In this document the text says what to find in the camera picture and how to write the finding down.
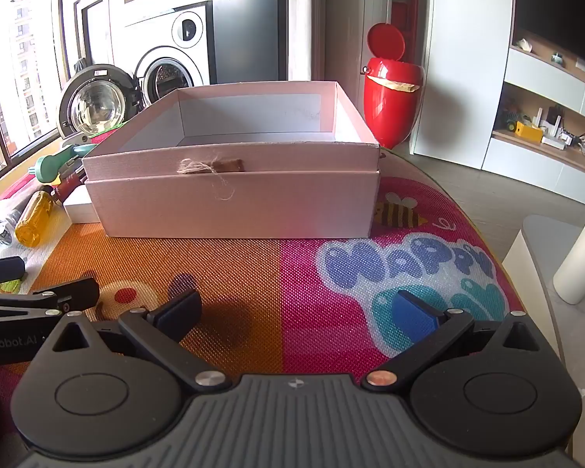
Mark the pink cardboard box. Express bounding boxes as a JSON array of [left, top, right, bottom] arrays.
[[82, 81, 382, 239]]

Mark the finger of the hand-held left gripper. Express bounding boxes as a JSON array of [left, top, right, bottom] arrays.
[[0, 277, 101, 326], [0, 256, 27, 287]]

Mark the grey tall cabinet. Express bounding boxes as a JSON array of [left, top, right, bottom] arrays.
[[212, 0, 289, 86]]

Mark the washing machine door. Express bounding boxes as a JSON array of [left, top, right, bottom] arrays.
[[58, 64, 142, 140]]

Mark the red trash bin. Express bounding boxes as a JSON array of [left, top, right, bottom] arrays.
[[361, 23, 426, 151]]

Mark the white washing machine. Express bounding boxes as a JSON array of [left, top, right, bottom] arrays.
[[124, 2, 213, 108]]

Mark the white wall shelf unit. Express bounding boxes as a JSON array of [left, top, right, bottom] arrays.
[[482, 29, 585, 206]]

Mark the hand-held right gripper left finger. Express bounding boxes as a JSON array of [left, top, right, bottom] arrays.
[[51, 289, 227, 393]]

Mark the white router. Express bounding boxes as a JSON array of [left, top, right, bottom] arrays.
[[534, 106, 566, 140]]

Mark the amber glass bottle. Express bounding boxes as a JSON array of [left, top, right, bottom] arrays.
[[14, 190, 55, 248]]

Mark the twine tag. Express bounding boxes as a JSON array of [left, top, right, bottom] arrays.
[[177, 157, 245, 201]]

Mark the window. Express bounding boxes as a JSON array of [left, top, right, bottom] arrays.
[[0, 0, 65, 176]]

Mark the white power strip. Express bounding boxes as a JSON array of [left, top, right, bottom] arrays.
[[541, 129, 574, 150]]

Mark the white wardrobe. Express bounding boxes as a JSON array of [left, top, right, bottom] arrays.
[[409, 0, 518, 171]]

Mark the teal folding hand fan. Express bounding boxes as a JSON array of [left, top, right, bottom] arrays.
[[34, 144, 99, 181]]

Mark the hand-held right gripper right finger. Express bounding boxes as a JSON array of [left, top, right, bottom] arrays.
[[361, 290, 542, 393]]

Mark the colourful printed play mat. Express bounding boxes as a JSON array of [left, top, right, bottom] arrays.
[[0, 131, 527, 401]]

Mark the small dark red object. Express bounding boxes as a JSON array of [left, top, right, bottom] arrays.
[[53, 163, 86, 200]]

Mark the flat white cable box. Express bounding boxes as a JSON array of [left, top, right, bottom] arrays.
[[62, 186, 98, 225]]

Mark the yellow box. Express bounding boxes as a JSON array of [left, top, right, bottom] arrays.
[[514, 121, 545, 144]]

